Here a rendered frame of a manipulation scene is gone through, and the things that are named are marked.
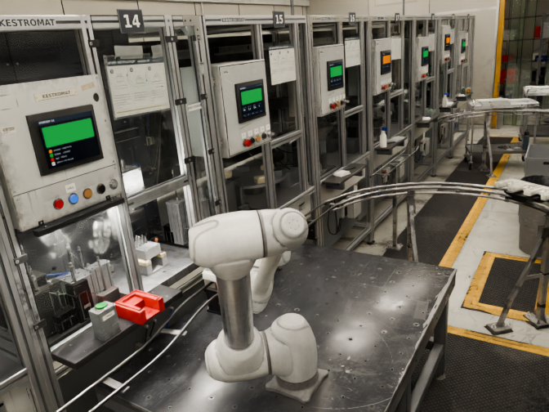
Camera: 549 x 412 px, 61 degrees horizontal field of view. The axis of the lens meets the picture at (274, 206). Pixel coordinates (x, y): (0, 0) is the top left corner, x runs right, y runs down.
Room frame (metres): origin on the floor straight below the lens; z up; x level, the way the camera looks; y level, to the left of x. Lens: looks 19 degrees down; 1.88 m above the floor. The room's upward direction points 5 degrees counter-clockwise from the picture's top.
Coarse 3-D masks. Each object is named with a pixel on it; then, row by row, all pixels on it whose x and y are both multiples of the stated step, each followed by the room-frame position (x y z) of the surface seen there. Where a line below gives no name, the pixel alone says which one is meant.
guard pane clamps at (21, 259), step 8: (88, 40) 1.78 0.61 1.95; (96, 40) 1.81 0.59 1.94; (168, 40) 2.11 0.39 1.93; (176, 40) 2.15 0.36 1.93; (176, 104) 2.11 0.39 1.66; (208, 152) 2.25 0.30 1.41; (184, 160) 2.10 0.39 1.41; (192, 160) 2.14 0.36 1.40; (216, 200) 2.26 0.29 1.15; (24, 256) 1.43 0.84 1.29; (16, 264) 1.40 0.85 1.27; (40, 328) 1.41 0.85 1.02
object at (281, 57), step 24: (216, 48) 2.42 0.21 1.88; (240, 48) 2.58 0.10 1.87; (264, 48) 2.77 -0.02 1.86; (288, 48) 2.99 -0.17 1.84; (288, 72) 2.97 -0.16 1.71; (288, 96) 2.96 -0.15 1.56; (288, 120) 2.95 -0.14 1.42; (288, 144) 3.28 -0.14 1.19; (240, 168) 2.49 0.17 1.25; (264, 168) 2.68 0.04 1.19; (240, 192) 2.47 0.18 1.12; (264, 192) 2.66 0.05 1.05
